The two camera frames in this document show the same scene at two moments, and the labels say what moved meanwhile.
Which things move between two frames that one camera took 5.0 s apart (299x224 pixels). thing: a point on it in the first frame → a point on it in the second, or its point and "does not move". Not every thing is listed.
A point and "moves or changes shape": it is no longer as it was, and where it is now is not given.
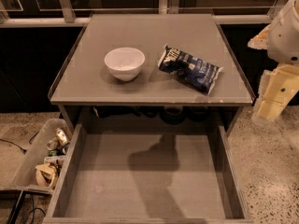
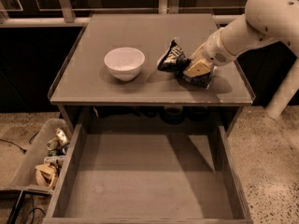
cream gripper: (285, 41) → (214, 51)
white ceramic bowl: (124, 63) does not move
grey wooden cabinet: (89, 94) does not move
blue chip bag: (195, 73) moves or changes shape
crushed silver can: (62, 137) does not move
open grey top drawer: (147, 174) does not move
